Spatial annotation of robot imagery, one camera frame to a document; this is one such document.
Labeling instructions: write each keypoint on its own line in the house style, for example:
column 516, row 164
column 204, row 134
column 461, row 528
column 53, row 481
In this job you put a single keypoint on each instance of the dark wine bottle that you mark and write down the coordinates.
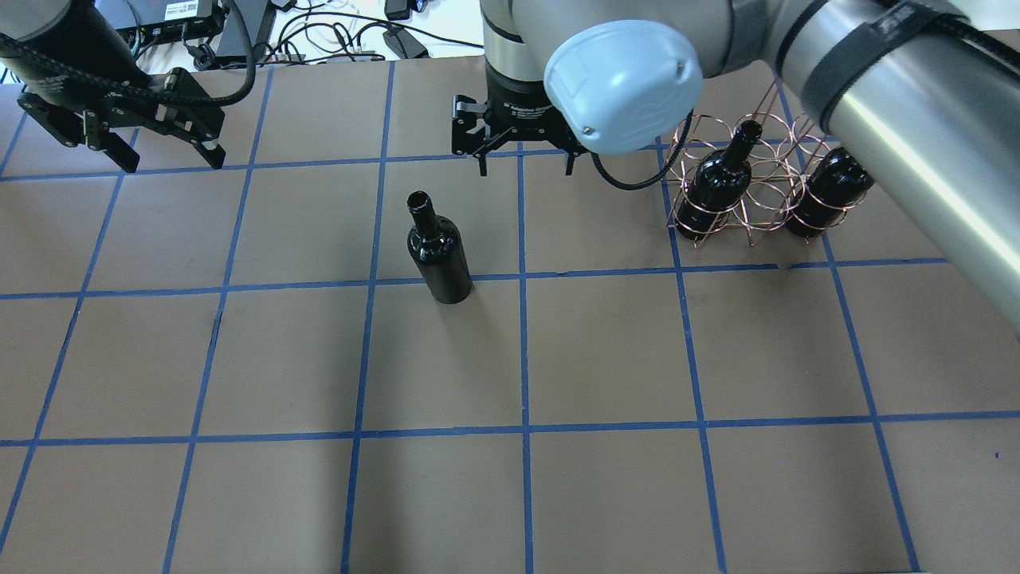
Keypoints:
column 436, row 247
column 717, row 185

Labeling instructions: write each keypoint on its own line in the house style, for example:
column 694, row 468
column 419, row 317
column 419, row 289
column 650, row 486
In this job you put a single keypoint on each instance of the black electronics box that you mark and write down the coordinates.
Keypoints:
column 160, row 22

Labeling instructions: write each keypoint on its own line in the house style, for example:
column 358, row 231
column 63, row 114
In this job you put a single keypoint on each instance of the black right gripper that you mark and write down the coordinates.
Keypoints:
column 516, row 93

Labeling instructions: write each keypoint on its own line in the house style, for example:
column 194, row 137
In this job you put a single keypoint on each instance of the copper wire wine rack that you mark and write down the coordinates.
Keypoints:
column 770, row 170

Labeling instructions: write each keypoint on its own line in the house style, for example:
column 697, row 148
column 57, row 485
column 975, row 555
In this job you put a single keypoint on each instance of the dark wine bottle in rack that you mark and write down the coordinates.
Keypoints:
column 717, row 185

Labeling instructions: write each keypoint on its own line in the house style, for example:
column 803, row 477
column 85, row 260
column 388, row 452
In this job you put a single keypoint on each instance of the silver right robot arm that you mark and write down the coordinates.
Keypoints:
column 915, row 90

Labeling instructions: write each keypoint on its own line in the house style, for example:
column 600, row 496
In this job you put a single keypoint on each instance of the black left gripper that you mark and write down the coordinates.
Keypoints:
column 49, row 67

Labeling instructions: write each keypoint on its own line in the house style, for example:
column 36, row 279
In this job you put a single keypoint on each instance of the black power adapter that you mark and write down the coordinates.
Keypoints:
column 404, row 44

